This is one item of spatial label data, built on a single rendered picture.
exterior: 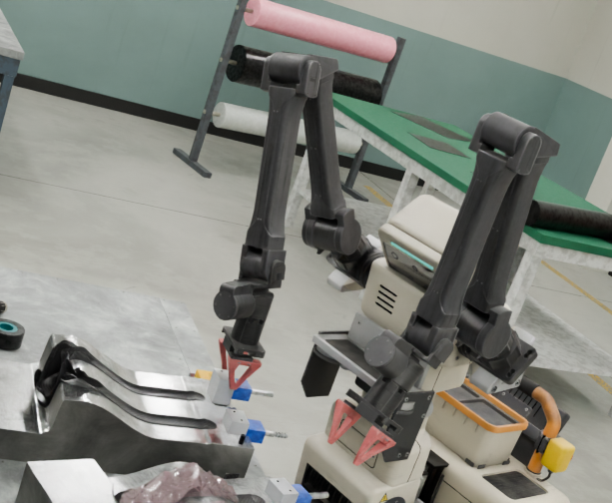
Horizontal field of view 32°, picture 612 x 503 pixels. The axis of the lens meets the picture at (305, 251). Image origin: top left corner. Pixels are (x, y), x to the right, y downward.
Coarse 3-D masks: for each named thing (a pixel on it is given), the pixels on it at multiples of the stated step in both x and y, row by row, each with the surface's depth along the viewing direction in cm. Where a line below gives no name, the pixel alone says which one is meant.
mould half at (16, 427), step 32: (96, 352) 209; (0, 384) 197; (32, 384) 201; (64, 384) 190; (160, 384) 213; (192, 384) 217; (0, 416) 187; (32, 416) 190; (64, 416) 186; (96, 416) 188; (128, 416) 194; (192, 416) 205; (0, 448) 185; (32, 448) 187; (64, 448) 188; (96, 448) 190; (128, 448) 192; (160, 448) 194; (192, 448) 196; (224, 448) 198
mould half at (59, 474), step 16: (32, 464) 167; (48, 464) 168; (64, 464) 170; (80, 464) 171; (96, 464) 173; (176, 464) 184; (32, 480) 165; (48, 480) 164; (64, 480) 166; (80, 480) 167; (96, 480) 169; (112, 480) 177; (128, 480) 178; (144, 480) 179; (224, 480) 193; (240, 480) 195; (256, 480) 197; (32, 496) 165; (48, 496) 160; (64, 496) 162; (80, 496) 163; (96, 496) 164; (112, 496) 166; (208, 496) 178
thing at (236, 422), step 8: (224, 416) 206; (232, 416) 203; (240, 416) 205; (224, 424) 205; (232, 424) 202; (240, 424) 202; (248, 424) 203; (256, 424) 207; (232, 432) 203; (240, 432) 203; (248, 432) 204; (256, 432) 205; (264, 432) 205; (272, 432) 208; (280, 432) 209; (256, 440) 205
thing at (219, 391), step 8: (216, 368) 215; (216, 376) 213; (224, 376) 212; (216, 384) 212; (224, 384) 211; (248, 384) 216; (208, 392) 215; (216, 392) 211; (224, 392) 212; (232, 392) 212; (240, 392) 214; (248, 392) 214; (256, 392) 217; (264, 392) 217; (272, 392) 218; (216, 400) 212; (224, 400) 213; (248, 400) 215
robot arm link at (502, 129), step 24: (504, 120) 178; (504, 144) 177; (552, 144) 182; (528, 192) 186; (504, 216) 187; (504, 240) 188; (480, 264) 192; (504, 264) 191; (480, 288) 193; (504, 288) 194; (504, 312) 192; (480, 336) 193; (504, 336) 196
